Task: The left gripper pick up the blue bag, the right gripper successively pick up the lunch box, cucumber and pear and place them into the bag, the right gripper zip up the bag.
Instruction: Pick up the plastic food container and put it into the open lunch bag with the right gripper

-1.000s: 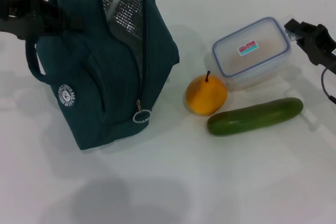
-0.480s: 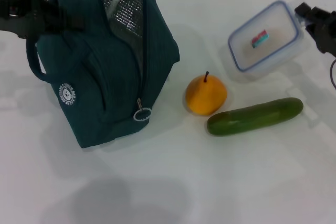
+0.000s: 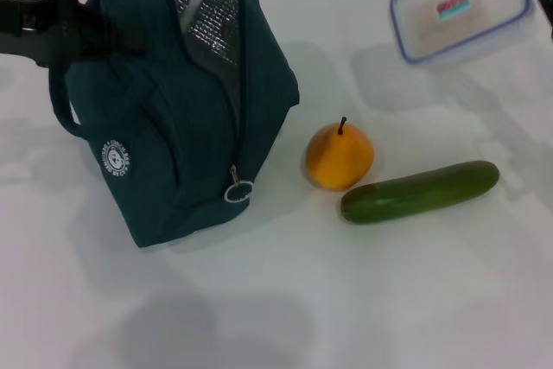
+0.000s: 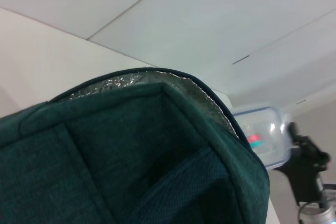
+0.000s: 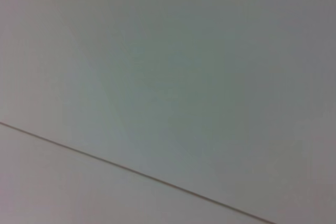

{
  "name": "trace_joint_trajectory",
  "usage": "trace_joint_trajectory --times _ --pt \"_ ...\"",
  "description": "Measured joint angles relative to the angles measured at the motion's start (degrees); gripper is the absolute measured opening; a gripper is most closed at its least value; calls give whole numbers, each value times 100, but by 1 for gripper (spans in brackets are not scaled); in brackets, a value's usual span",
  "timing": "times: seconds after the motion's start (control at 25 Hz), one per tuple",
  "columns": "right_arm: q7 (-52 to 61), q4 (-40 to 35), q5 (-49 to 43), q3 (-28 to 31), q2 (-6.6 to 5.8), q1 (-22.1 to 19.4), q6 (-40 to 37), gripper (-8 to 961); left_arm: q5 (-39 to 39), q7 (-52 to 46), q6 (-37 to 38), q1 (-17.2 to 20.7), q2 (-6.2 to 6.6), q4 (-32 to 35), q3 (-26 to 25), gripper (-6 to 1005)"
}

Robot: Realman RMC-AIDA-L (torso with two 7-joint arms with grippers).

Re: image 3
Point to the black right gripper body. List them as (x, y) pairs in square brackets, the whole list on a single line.
[(548, 17)]

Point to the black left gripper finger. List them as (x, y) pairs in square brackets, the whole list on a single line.
[(123, 38)]

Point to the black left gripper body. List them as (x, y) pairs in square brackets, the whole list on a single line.
[(43, 32)]

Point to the clear blue-rimmed food box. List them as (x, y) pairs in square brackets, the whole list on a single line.
[(466, 27)]

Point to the dark teal insulated lunch bag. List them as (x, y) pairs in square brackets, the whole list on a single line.
[(173, 127)]

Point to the green cucumber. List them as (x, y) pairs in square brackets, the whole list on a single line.
[(415, 194)]

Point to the orange yellow pear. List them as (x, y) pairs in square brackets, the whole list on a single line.
[(337, 157)]

